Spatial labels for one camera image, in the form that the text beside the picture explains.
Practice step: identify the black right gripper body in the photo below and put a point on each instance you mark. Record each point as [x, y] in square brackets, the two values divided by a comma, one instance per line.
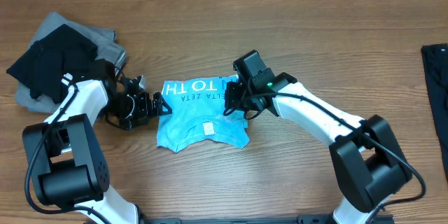
[241, 99]

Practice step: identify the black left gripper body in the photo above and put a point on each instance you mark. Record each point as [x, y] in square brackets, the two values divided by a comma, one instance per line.
[130, 109]

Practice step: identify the light blue t-shirt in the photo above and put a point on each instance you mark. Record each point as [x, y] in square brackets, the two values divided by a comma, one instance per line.
[197, 114]

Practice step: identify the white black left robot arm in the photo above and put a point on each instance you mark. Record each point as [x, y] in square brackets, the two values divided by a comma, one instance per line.
[67, 170]

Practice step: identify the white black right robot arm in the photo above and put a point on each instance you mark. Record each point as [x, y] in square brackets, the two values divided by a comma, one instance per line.
[368, 162]

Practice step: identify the grey folded garment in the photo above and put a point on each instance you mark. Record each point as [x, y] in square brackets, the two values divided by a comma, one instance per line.
[108, 49]

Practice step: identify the black folded garment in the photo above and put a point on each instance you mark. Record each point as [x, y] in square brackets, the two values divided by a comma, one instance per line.
[43, 65]

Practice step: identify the black garment pile at right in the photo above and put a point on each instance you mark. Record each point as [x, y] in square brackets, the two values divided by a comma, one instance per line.
[434, 59]

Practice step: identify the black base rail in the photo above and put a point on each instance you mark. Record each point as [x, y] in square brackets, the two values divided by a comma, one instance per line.
[224, 220]

